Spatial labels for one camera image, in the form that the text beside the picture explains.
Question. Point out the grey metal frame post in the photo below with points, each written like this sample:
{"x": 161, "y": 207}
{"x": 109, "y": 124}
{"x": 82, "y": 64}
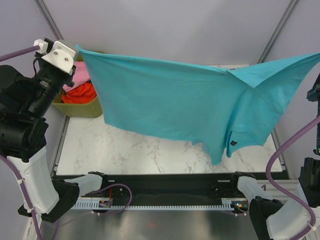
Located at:
{"x": 45, "y": 12}

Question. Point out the turquoise t shirt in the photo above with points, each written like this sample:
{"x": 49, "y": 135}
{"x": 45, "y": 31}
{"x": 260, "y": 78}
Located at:
{"x": 222, "y": 109}

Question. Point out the white slotted cable duct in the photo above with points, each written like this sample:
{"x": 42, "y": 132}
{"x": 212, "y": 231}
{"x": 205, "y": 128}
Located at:
{"x": 223, "y": 204}

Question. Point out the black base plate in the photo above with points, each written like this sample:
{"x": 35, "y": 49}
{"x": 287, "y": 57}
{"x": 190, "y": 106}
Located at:
{"x": 168, "y": 189}

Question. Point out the olive green plastic basket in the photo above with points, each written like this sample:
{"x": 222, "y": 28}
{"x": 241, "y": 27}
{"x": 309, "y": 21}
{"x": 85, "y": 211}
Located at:
{"x": 92, "y": 109}

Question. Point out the right grey frame post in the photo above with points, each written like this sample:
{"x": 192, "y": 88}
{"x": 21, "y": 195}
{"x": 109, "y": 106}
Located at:
{"x": 278, "y": 29}

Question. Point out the pink t shirt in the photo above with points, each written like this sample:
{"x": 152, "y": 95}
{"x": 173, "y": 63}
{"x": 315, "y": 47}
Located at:
{"x": 80, "y": 77}

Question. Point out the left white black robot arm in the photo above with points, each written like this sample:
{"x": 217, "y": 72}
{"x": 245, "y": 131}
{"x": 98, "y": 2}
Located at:
{"x": 23, "y": 104}

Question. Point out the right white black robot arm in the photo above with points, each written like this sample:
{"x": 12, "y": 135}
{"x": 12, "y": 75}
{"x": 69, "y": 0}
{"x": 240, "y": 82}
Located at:
{"x": 300, "y": 214}

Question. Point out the orange t shirt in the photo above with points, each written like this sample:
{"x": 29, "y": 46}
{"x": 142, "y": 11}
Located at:
{"x": 82, "y": 94}

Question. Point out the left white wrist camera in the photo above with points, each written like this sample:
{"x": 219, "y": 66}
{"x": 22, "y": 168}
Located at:
{"x": 61, "y": 55}

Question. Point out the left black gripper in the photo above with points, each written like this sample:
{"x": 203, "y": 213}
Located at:
{"x": 70, "y": 75}

